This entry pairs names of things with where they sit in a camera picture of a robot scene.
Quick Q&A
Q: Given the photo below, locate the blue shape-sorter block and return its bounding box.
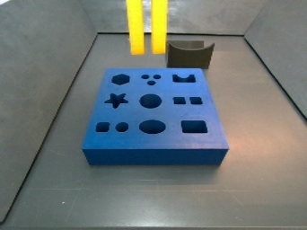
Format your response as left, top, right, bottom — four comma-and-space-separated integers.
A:
83, 68, 230, 165

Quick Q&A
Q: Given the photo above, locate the dark grey curved block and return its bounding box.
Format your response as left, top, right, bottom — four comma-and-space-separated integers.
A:
167, 40, 215, 69

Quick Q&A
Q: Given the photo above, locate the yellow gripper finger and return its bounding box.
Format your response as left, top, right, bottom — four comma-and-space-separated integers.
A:
126, 0, 146, 55
151, 0, 169, 54

